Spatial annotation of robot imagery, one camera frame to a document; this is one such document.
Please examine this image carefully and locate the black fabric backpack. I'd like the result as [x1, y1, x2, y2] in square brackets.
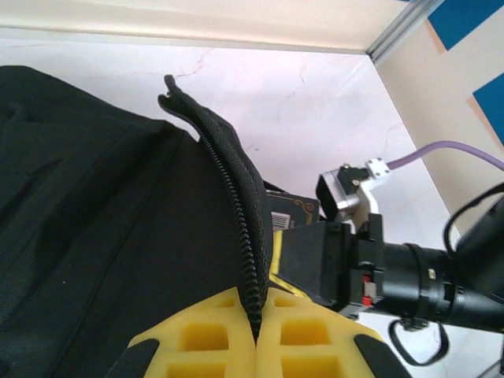
[0, 65, 276, 378]

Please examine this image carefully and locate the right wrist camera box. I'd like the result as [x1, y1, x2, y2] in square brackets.
[316, 157, 394, 229]

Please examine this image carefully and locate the aluminium frame post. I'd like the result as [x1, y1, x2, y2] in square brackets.
[364, 0, 440, 66]

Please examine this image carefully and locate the thin black cable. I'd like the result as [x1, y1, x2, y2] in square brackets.
[387, 317, 450, 366]

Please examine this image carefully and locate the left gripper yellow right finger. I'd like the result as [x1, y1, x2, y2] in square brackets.
[255, 289, 410, 378]

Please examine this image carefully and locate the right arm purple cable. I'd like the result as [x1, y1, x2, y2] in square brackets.
[387, 140, 504, 172]

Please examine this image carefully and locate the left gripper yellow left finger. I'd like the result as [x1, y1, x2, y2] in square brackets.
[106, 287, 257, 378]

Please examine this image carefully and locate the dark brown book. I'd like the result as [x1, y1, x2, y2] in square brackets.
[266, 190, 321, 237]

